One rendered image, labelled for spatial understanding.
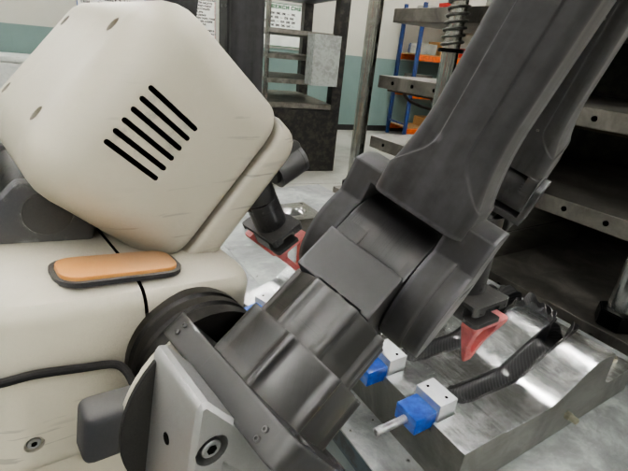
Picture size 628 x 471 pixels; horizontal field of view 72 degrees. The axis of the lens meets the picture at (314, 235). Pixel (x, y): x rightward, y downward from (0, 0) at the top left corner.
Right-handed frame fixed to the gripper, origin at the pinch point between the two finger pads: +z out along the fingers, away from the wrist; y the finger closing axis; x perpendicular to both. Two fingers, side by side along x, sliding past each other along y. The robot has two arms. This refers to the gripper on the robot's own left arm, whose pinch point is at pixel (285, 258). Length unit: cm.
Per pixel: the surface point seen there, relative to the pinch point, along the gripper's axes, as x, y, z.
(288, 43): -404, 573, 157
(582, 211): -77, -23, 35
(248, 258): -4.7, 35.9, 24.3
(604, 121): -88, -20, 14
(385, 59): -557, 511, 244
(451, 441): 5.2, -40.0, 9.2
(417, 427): 7.1, -35.7, 8.1
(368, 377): 5.6, -24.9, 8.3
